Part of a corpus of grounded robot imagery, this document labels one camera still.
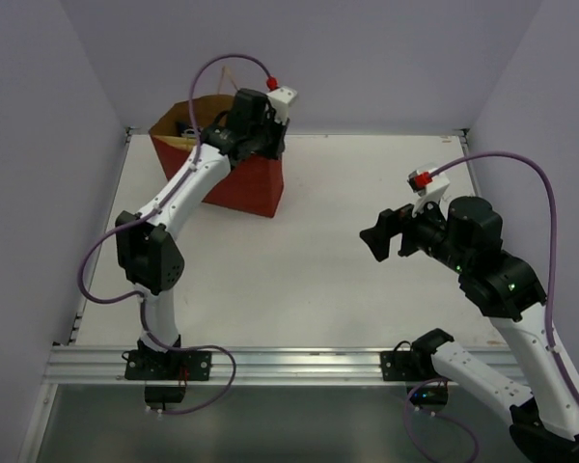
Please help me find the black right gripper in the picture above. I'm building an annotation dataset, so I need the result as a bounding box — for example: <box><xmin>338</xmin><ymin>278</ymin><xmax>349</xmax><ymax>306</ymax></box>
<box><xmin>360</xmin><ymin>189</ymin><xmax>472</xmax><ymax>275</ymax></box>

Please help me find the red paper bag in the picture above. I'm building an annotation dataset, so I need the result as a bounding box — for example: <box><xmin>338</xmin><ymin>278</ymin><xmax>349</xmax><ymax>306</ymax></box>
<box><xmin>149</xmin><ymin>88</ymin><xmax>284</xmax><ymax>217</ymax></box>

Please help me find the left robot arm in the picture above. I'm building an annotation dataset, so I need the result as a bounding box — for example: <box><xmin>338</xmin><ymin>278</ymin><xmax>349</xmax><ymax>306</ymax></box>
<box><xmin>115</xmin><ymin>87</ymin><xmax>298</xmax><ymax>379</ymax></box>

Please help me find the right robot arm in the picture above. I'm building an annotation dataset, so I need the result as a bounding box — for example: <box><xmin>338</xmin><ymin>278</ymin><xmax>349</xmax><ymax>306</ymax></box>
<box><xmin>359</xmin><ymin>197</ymin><xmax>579</xmax><ymax>462</ymax></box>

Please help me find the dark blue snack bag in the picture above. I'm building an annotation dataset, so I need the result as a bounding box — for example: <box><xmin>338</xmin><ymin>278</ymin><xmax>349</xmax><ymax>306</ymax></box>
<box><xmin>175</xmin><ymin>121</ymin><xmax>200</xmax><ymax>139</ymax></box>

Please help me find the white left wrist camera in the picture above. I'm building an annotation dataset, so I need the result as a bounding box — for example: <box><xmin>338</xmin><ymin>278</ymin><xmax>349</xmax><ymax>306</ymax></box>
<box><xmin>266</xmin><ymin>76</ymin><xmax>298</xmax><ymax>124</ymax></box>

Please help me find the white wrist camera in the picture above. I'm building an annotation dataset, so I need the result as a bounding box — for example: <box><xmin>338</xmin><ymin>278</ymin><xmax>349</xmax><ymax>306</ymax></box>
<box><xmin>266</xmin><ymin>76</ymin><xmax>298</xmax><ymax>124</ymax></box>
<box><xmin>407</xmin><ymin>163</ymin><xmax>450</xmax><ymax>217</ymax></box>

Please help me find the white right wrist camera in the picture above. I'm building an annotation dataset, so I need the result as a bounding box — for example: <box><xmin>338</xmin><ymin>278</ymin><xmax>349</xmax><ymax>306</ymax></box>
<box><xmin>407</xmin><ymin>163</ymin><xmax>450</xmax><ymax>217</ymax></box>

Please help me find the aluminium right table rail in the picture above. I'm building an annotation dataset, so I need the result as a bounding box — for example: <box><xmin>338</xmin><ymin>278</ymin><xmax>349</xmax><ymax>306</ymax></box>
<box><xmin>455</xmin><ymin>127</ymin><xmax>501</xmax><ymax>310</ymax></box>

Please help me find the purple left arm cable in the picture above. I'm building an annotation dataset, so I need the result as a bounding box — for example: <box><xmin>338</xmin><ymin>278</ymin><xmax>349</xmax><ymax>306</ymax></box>
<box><xmin>79</xmin><ymin>53</ymin><xmax>276</xmax><ymax>351</ymax></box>

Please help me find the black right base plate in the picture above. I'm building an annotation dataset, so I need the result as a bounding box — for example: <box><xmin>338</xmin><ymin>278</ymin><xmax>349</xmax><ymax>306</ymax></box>
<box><xmin>379</xmin><ymin>350</ymin><xmax>421</xmax><ymax>382</ymax></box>

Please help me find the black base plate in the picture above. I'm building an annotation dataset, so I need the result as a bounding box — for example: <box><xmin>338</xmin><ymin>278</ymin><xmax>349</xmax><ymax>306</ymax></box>
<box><xmin>379</xmin><ymin>350</ymin><xmax>421</xmax><ymax>382</ymax></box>
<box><xmin>122</xmin><ymin>349</ymin><xmax>211</xmax><ymax>382</ymax></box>

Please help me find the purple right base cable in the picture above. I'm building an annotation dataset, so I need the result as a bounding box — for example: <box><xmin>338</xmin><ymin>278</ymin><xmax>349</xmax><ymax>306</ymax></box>
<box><xmin>401</xmin><ymin>380</ymin><xmax>480</xmax><ymax>463</ymax></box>

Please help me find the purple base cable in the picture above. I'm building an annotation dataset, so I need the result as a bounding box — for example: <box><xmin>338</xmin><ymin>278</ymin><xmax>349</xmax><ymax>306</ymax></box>
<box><xmin>401</xmin><ymin>380</ymin><xmax>480</xmax><ymax>463</ymax></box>
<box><xmin>144</xmin><ymin>344</ymin><xmax>236</xmax><ymax>416</ymax></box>

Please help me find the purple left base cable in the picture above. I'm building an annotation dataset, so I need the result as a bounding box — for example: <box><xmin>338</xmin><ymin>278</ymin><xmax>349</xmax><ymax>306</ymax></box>
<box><xmin>144</xmin><ymin>344</ymin><xmax>236</xmax><ymax>416</ymax></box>

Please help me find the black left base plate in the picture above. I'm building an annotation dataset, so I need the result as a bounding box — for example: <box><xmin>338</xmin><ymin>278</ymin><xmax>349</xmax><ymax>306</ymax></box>
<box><xmin>122</xmin><ymin>349</ymin><xmax>211</xmax><ymax>382</ymax></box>

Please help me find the aluminium front rail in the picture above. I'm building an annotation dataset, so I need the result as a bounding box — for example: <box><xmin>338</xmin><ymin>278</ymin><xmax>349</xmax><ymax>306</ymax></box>
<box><xmin>45</xmin><ymin>344</ymin><xmax>527</xmax><ymax>387</ymax></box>

